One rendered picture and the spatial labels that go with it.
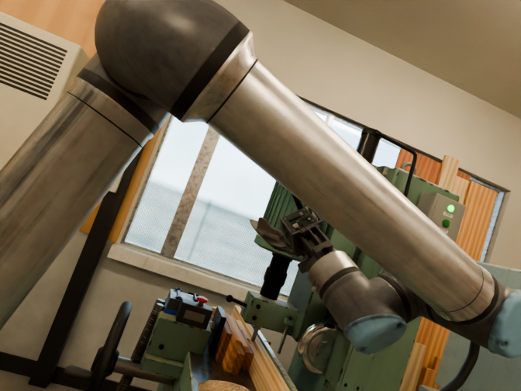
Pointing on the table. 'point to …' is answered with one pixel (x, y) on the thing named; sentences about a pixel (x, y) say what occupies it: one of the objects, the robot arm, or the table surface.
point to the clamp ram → (216, 327)
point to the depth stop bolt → (285, 332)
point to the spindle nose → (275, 276)
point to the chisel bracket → (267, 313)
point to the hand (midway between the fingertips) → (278, 209)
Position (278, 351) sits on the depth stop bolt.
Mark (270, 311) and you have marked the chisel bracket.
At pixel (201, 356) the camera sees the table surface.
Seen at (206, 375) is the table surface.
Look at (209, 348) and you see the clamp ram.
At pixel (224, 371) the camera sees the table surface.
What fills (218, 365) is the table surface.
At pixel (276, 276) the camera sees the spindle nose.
